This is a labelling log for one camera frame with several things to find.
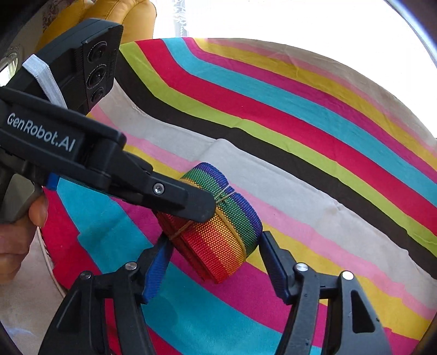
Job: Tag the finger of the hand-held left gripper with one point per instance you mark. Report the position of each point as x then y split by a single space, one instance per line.
177 198

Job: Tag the white elastic band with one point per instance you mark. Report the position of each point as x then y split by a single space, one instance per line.
44 80

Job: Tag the rainbow striped blanket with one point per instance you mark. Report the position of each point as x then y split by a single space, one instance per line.
307 136

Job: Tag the yellow leather chair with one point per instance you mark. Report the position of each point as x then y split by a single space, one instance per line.
136 20

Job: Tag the person's left hand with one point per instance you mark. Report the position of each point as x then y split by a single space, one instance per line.
18 245

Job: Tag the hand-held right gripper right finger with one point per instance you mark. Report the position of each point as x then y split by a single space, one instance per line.
275 269

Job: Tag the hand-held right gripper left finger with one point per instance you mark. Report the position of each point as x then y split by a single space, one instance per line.
157 273

